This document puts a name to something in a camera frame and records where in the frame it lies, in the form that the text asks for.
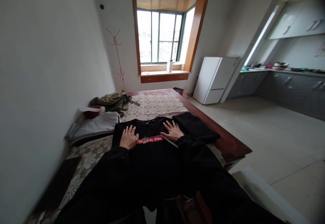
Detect window with wooden frame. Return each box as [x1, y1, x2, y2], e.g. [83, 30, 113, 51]
[130, 0, 212, 84]

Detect olive green jacket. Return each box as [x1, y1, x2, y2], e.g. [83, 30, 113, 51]
[90, 91, 140, 116]

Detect white wall cabinets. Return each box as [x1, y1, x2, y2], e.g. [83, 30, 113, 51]
[267, 0, 325, 40]

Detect pink coat rack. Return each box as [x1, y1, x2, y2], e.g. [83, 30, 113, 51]
[105, 26, 127, 93]

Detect black shirt with red label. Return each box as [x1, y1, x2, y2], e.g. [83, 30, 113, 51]
[111, 116, 196, 212]

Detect person's left hand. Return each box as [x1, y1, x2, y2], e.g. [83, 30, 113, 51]
[119, 125, 140, 151]

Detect folded black garment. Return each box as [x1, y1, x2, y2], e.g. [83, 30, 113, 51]
[172, 111, 221, 145]

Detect red and white bag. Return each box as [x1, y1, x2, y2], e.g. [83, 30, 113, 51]
[83, 106, 106, 119]

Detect white board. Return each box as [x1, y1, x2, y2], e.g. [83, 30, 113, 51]
[230, 166, 311, 224]

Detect person's right hand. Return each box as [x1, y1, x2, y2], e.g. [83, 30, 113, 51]
[160, 120, 185, 143]

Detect beige lace cloth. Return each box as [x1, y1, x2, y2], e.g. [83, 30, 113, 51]
[119, 94, 189, 123]

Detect grey kitchen counter cabinets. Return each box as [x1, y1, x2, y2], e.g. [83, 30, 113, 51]
[226, 61, 325, 122]

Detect white fridge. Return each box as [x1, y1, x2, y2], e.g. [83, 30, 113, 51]
[192, 56, 241, 105]

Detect folded grey garment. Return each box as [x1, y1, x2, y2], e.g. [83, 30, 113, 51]
[64, 111, 121, 144]

